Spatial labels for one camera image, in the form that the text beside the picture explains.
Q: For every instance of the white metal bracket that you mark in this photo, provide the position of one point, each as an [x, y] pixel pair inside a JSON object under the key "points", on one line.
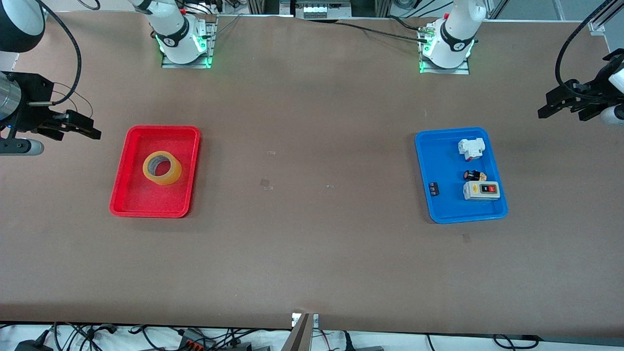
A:
{"points": [[315, 321]]}

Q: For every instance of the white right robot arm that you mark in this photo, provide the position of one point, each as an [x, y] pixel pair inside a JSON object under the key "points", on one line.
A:
{"points": [[173, 24]]}

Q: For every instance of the orange connector box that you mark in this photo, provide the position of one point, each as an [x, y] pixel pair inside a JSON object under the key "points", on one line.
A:
{"points": [[192, 341]]}

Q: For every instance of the aluminium profile bar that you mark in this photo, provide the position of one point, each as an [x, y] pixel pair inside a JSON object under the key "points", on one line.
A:
{"points": [[298, 339]]}

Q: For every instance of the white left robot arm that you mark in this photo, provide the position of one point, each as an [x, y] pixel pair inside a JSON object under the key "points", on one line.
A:
{"points": [[458, 29]]}

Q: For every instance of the slanted aluminium frame profile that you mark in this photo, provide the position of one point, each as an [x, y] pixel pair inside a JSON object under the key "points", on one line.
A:
{"points": [[597, 24]]}

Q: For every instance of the metal device with ports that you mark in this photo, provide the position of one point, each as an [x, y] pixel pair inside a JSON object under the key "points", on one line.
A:
{"points": [[317, 9]]}

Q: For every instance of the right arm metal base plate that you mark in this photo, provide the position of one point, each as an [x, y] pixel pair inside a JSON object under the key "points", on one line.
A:
{"points": [[170, 65]]}

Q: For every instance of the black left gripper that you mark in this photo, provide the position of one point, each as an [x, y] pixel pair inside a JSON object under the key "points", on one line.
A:
{"points": [[583, 97]]}

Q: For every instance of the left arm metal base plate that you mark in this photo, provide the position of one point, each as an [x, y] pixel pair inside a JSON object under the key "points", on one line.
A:
{"points": [[463, 71]]}

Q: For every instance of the red plastic tray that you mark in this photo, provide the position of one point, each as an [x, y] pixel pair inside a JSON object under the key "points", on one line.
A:
{"points": [[131, 200]]}

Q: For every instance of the blue plastic tray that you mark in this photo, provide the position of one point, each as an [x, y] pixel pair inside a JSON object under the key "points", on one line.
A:
{"points": [[446, 161]]}

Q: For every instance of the small black terminal block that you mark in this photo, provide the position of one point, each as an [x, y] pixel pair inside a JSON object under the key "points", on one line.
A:
{"points": [[434, 189]]}

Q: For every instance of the yellow tape roll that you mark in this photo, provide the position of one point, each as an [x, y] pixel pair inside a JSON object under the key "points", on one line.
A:
{"points": [[168, 179]]}

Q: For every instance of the white electrical plug block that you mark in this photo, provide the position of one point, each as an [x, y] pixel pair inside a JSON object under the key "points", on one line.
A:
{"points": [[471, 148]]}

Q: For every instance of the black push button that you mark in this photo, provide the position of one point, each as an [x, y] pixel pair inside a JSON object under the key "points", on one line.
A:
{"points": [[474, 175]]}

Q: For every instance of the grey switch box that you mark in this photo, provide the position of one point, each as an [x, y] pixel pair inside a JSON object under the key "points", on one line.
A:
{"points": [[474, 191]]}

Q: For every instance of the black power adapter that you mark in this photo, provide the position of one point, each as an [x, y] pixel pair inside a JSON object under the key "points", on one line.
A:
{"points": [[34, 345]]}

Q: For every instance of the black upright plug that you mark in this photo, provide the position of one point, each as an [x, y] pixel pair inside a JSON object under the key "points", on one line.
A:
{"points": [[347, 341]]}

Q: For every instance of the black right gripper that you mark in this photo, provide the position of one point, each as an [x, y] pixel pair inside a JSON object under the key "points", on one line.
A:
{"points": [[32, 100]]}

